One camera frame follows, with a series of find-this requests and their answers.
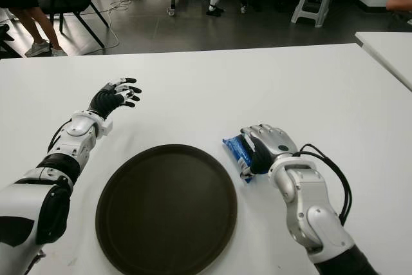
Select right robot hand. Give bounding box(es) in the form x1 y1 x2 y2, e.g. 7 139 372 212
239 123 299 175

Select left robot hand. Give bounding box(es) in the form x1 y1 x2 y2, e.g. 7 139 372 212
88 77 142 120

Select blue Oreo packet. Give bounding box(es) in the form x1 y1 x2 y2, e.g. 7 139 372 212
221 133 257 184

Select black chair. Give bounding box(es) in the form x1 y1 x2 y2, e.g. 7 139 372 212
33 0 109 48

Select round dark brown tray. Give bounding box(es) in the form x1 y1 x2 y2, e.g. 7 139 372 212
95 144 238 275

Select neighbouring white table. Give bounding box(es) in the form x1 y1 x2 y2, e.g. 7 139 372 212
355 31 412 91

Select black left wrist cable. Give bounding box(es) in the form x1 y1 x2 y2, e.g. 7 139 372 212
46 119 73 155

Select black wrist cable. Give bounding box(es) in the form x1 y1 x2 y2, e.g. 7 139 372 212
297 142 352 226
46 119 73 155

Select white floor cable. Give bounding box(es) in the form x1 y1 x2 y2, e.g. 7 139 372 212
102 0 168 48

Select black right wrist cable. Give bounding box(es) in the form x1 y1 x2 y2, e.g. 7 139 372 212
297 142 352 226

